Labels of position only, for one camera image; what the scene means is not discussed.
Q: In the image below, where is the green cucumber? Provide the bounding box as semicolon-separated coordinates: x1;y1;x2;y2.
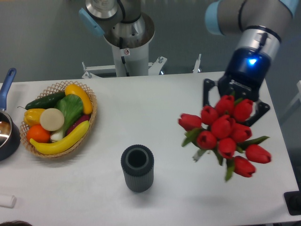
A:
18;92;65;110

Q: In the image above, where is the dark hair of person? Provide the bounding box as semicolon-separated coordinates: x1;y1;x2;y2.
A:
0;220;30;226

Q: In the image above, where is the dark ribbed vase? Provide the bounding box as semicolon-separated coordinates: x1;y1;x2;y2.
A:
120;145;155;193

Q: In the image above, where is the white cylinder object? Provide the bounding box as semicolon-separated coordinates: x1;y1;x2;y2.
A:
0;194;17;209

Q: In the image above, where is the yellow banana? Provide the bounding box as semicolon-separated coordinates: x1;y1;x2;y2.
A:
30;121;90;155

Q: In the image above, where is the green bok choy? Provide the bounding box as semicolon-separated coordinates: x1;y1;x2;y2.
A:
50;94;83;142

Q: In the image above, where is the red tulip bouquet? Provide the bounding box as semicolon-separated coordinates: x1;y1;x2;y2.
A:
178;94;272;181

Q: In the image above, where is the beige round disc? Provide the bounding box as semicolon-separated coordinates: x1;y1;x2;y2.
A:
40;108;64;131

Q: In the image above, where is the purple eggplant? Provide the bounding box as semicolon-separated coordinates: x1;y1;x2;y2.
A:
66;114;90;135

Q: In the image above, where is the white metal base frame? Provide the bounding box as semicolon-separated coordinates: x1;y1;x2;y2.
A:
82;53;202;79

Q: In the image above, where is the orange fruit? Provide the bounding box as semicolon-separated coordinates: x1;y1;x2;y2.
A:
26;125;50;143

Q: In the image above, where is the yellow squash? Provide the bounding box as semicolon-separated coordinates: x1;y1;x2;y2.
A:
65;84;93;115

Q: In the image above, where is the yellow bell pepper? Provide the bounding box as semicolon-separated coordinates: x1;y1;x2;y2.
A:
24;108;45;127

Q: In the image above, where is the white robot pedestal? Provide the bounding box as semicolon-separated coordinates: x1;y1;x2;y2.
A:
111;42;149;77

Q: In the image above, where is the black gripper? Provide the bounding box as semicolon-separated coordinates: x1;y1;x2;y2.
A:
203;48;271;127

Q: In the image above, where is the woven wicker basket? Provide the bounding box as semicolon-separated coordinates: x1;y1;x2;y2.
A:
20;81;97;158

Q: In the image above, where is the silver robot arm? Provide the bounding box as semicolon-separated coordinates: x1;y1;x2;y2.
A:
79;0;298;126

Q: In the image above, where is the black device at edge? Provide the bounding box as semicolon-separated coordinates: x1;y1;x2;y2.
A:
284;191;301;216

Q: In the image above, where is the blue handled saucepan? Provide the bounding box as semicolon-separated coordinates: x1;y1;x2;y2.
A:
0;68;21;161

